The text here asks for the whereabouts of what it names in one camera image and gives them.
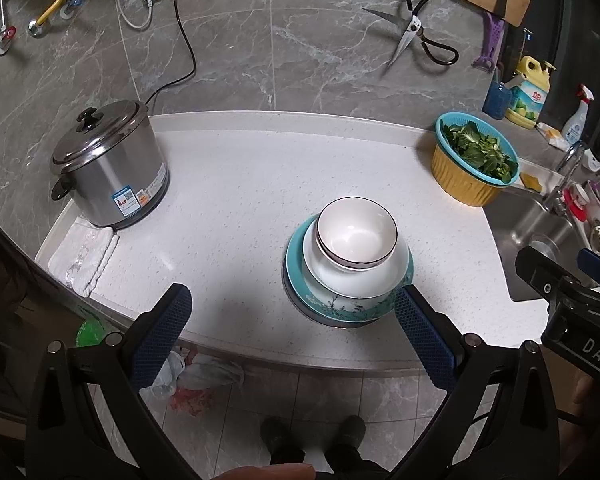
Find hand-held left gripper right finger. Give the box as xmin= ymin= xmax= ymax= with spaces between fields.
xmin=394 ymin=285 xmax=561 ymax=480

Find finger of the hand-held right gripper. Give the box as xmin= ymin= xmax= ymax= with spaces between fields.
xmin=515 ymin=246 xmax=581 ymax=306
xmin=578 ymin=248 xmax=600 ymax=287

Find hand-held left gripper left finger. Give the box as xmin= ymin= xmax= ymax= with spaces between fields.
xmin=27 ymin=282 xmax=193 ymax=480

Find large white bowl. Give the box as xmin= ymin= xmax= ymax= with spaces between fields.
xmin=301 ymin=220 xmax=415 ymax=300

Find teal floral rimmed plate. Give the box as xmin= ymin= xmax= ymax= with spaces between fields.
xmin=285 ymin=212 xmax=416 ymax=324

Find patterned dark rimmed bowl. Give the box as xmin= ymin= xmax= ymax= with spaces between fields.
xmin=316 ymin=196 xmax=398 ymax=272

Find grey rimmed white plate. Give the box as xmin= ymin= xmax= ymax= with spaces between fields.
xmin=281 ymin=260 xmax=381 ymax=331

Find person's left hand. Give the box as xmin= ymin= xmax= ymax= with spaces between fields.
xmin=214 ymin=462 xmax=317 ymax=480

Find steel sink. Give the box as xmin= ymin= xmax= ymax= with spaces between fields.
xmin=482 ymin=195 xmax=600 ymax=303

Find white plastic bag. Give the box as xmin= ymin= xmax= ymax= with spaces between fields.
xmin=150 ymin=347 xmax=246 ymax=402

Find green plastic bag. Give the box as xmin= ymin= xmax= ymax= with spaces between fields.
xmin=75 ymin=320 xmax=109 ymax=349

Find red plastic bag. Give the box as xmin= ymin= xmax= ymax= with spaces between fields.
xmin=172 ymin=387 xmax=216 ymax=417

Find chrome faucet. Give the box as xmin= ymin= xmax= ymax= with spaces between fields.
xmin=545 ymin=141 xmax=588 ymax=213

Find white folded towel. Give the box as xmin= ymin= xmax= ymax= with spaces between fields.
xmin=47 ymin=216 xmax=120 ymax=297

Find yellow ribbed basin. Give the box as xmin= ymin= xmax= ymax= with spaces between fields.
xmin=431 ymin=145 xmax=511 ymax=207

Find dark shoe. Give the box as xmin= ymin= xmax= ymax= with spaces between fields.
xmin=260 ymin=417 xmax=307 ymax=467
xmin=325 ymin=415 xmax=367 ymax=462

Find green leafy vegetables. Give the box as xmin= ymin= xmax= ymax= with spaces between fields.
xmin=441 ymin=121 xmax=513 ymax=181

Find white and yellow cloth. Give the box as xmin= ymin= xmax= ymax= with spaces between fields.
xmin=536 ymin=122 xmax=571 ymax=150

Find white spray bottle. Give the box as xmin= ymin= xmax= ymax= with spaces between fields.
xmin=560 ymin=84 xmax=595 ymax=145

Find yellow detergent bottle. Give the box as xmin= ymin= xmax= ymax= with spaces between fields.
xmin=505 ymin=56 xmax=556 ymax=130

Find steel rice cooker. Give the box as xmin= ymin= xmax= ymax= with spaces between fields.
xmin=50 ymin=100 xmax=170 ymax=231

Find teal strainer basket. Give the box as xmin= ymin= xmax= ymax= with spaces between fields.
xmin=435 ymin=112 xmax=521 ymax=186

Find blue utensil cup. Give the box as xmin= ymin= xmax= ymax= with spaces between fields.
xmin=481 ymin=67 xmax=513 ymax=120

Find black handled kitchen scissors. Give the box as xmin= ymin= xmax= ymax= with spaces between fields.
xmin=362 ymin=0 xmax=458 ymax=68

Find black power cable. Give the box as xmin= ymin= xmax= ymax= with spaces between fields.
xmin=142 ymin=0 xmax=197 ymax=107

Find white hose with red valve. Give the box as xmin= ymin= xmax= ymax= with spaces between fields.
xmin=0 ymin=0 xmax=22 ymax=57

